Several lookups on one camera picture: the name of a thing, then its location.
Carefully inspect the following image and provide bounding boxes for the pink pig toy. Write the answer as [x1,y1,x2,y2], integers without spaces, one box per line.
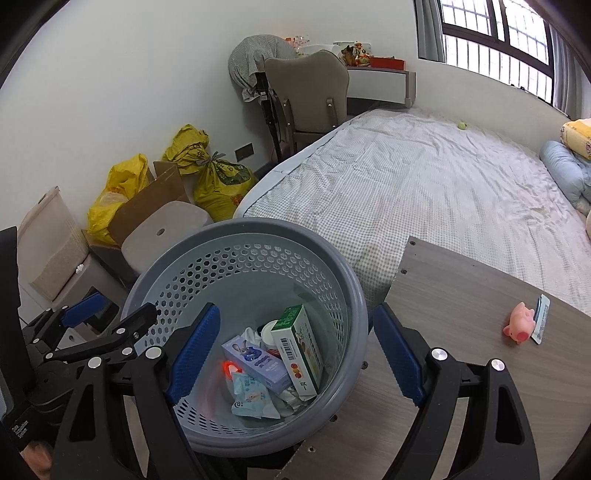
[502,302,536,343]

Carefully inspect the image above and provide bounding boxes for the barred window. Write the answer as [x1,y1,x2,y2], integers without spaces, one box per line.
[436,0,555,100]

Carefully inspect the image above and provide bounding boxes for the small blue white packet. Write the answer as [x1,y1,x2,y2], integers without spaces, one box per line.
[530,294,551,344]

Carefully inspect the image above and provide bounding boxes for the bed with checked sheet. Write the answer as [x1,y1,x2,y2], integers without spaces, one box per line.
[233,107,591,319]

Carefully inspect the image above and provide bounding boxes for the beige storage bin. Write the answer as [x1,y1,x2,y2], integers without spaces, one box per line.
[17,186,89,301]

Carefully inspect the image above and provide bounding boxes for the green and white carton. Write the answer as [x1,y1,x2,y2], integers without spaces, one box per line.
[270,304,324,400]

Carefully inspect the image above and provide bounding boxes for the grey perforated basket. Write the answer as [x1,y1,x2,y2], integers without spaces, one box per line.
[121,218,370,457]

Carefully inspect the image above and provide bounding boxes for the beige chair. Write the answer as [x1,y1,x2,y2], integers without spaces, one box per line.
[264,50,350,160]

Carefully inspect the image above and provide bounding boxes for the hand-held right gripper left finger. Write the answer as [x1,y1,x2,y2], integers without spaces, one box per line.
[50,302,222,480]

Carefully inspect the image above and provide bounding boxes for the brown cardboard box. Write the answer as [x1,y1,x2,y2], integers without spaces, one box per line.
[108,161,190,247]

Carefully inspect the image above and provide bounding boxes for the white tissue box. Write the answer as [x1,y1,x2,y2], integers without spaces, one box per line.
[300,42,342,58]

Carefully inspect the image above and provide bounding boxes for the yellow plastic bag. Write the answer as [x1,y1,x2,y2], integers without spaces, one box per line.
[87,154,149,245]

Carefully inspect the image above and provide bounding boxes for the grey checked cloth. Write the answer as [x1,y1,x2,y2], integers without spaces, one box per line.
[228,34,298,102]

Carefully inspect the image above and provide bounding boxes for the colourful figurines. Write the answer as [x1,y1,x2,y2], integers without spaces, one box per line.
[341,41,372,66]

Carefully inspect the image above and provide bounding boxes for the light blue wipes packet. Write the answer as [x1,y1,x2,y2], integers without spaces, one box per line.
[229,373,282,418]

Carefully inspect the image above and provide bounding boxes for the white plastic drawer cabinet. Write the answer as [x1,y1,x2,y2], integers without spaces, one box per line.
[18,251,132,365]

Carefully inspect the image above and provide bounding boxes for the yellow woven sack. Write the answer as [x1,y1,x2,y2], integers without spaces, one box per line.
[161,124,209,175]

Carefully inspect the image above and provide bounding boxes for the grey curtain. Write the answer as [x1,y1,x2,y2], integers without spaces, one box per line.
[551,23,580,114]
[414,0,446,63]

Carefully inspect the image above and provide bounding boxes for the person's left hand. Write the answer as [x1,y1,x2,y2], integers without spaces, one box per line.
[21,440,52,480]

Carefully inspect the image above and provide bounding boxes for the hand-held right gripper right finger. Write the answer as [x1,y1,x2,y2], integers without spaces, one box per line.
[372,302,541,480]

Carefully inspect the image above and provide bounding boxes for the yellow folded blanket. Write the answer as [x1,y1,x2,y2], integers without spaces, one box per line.
[560,119,591,161]

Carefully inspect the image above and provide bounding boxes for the grey and white desk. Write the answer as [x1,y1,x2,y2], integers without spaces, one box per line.
[344,65,417,116]

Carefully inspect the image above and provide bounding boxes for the yellow printed tied sack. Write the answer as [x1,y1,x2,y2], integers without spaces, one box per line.
[193,152,257,221]

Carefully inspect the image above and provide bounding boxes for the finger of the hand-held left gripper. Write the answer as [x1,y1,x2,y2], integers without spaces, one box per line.
[22,291,117,352]
[45,302,159,364]

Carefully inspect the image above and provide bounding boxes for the purple cartoon box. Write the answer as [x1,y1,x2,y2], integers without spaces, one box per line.
[222,336,293,395]

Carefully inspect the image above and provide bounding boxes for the light blue pillow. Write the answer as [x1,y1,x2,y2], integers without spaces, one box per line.
[540,140,591,215]

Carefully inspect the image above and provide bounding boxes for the beige plastic stool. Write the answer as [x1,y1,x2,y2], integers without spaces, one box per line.
[121,200,215,278]

